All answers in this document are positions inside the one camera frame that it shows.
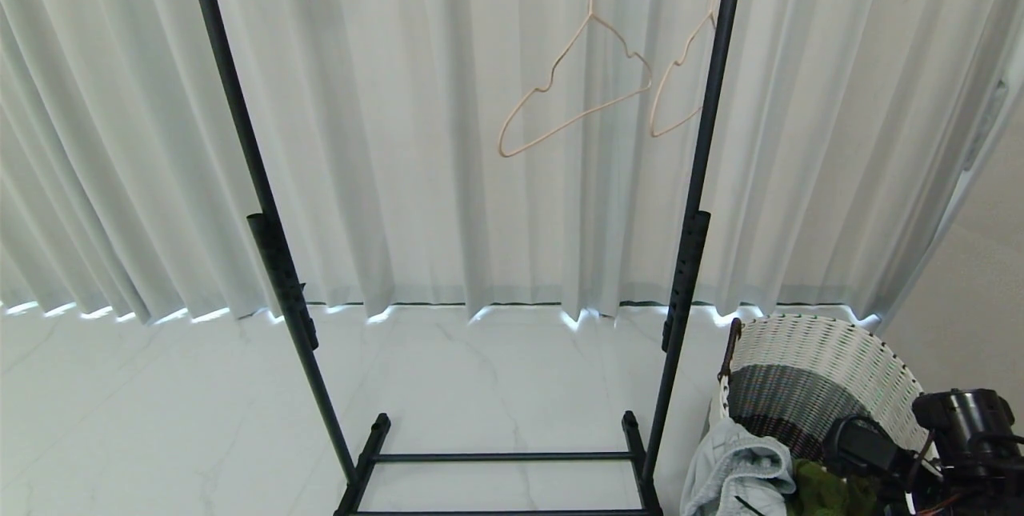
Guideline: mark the pink clothes hanger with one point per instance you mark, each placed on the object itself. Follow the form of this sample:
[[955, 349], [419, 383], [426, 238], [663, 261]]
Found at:
[[711, 16], [591, 12]]

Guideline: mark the green shirt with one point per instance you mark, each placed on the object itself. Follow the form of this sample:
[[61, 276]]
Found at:
[[824, 492]]

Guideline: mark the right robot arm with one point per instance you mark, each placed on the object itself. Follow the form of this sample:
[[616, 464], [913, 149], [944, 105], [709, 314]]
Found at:
[[968, 420]]

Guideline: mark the white laundry basket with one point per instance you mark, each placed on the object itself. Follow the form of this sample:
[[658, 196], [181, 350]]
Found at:
[[816, 348]]

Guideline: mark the white curtain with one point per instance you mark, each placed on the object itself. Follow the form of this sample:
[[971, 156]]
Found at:
[[400, 140]]

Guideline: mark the pale grey shorts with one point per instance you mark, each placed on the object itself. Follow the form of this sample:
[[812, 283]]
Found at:
[[736, 468]]

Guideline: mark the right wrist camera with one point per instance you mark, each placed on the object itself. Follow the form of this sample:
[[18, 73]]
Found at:
[[860, 448]]

